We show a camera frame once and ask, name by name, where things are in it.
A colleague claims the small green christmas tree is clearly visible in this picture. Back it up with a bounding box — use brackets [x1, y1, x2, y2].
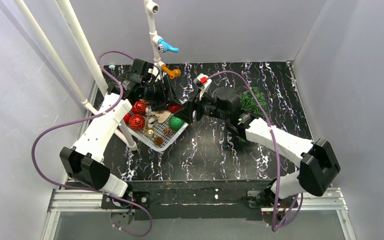
[236, 87, 269, 143]

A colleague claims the red glitter ornament ball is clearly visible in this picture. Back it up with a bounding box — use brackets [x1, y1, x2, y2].
[167, 104, 183, 114]

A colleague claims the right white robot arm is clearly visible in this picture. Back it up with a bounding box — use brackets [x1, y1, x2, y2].
[174, 87, 341, 199]

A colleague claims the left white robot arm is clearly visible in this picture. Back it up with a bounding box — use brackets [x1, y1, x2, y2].
[59, 58, 180, 197]

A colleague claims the green glitter ornament ball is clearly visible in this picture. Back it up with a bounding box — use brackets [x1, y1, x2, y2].
[168, 115, 185, 131]

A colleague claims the red patterned ornament ball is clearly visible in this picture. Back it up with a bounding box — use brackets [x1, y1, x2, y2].
[131, 100, 147, 115]

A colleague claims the orange pipe valve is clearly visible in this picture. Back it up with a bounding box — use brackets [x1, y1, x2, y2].
[161, 64, 182, 80]

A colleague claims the frosted pine cone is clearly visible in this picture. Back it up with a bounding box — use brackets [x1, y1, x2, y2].
[163, 127, 175, 136]

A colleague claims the red shiny ornament ball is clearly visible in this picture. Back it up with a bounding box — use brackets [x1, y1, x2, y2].
[123, 112, 132, 125]

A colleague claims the gold ornament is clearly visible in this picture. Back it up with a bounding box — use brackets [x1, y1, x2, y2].
[146, 129, 155, 138]

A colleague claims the white plastic basket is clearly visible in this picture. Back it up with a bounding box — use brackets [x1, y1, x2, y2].
[127, 100, 189, 152]

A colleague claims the brown pine cone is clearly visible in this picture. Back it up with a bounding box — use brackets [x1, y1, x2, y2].
[153, 136, 164, 147]

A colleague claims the blue pipe valve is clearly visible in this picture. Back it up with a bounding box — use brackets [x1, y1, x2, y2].
[157, 38, 179, 53]

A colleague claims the thin white diagonal pole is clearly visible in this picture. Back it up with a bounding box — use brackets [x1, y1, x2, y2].
[14, 0, 137, 151]

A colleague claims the white pvc pipe stand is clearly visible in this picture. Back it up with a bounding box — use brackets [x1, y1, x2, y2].
[143, 0, 165, 74]

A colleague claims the thick white diagonal pole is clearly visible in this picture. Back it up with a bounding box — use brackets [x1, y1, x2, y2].
[55, 0, 108, 96]

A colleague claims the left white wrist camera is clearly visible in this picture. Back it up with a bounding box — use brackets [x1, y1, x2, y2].
[148, 65, 161, 84]

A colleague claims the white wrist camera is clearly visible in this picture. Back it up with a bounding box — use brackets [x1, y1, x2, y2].
[148, 65, 161, 84]
[193, 73, 212, 100]

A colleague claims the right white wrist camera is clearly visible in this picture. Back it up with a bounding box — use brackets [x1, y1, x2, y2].
[193, 73, 212, 100]

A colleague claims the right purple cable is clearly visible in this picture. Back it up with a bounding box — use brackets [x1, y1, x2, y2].
[206, 70, 305, 233]

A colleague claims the aluminium frame rail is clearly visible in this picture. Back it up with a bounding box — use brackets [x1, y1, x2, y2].
[41, 79, 113, 240]

